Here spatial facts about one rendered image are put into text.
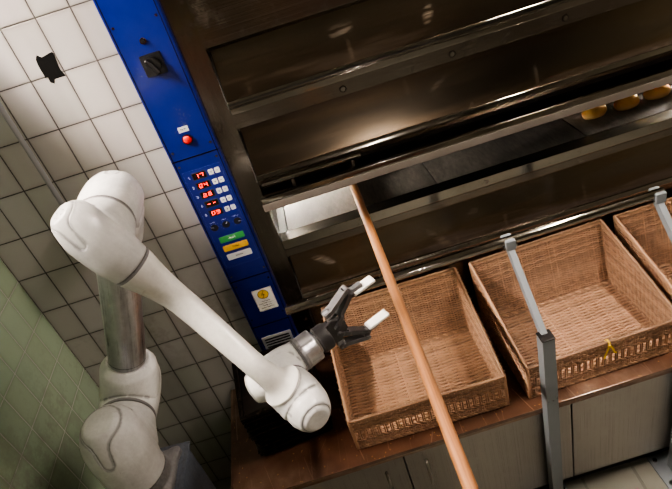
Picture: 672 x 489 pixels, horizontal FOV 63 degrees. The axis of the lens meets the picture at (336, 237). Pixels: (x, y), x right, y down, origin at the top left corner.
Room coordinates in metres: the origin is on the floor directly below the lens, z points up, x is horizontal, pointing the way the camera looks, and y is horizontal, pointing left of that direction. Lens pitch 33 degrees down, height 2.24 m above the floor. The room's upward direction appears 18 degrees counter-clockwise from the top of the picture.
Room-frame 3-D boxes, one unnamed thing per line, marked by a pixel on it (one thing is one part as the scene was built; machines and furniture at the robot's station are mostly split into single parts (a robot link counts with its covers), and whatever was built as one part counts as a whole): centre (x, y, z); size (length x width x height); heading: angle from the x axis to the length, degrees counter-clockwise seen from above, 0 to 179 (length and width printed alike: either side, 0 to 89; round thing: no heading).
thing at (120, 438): (1.01, 0.70, 1.17); 0.18 x 0.16 x 0.22; 0
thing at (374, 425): (1.43, -0.13, 0.72); 0.56 x 0.49 x 0.28; 88
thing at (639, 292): (1.42, -0.73, 0.72); 0.56 x 0.49 x 0.28; 91
